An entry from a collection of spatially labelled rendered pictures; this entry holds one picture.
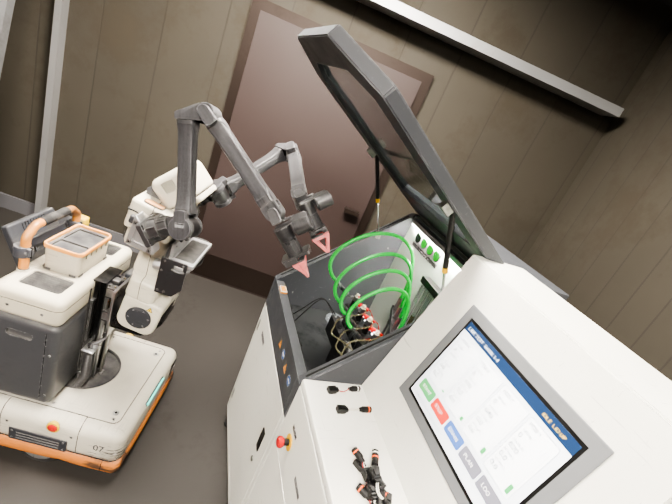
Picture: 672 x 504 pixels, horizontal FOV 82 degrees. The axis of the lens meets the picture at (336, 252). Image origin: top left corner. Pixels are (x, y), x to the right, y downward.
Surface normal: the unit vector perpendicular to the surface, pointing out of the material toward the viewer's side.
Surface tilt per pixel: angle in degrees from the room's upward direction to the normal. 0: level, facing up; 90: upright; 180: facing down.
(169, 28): 90
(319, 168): 90
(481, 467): 76
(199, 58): 90
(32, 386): 90
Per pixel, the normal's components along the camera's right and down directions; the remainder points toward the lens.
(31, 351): 0.00, 0.39
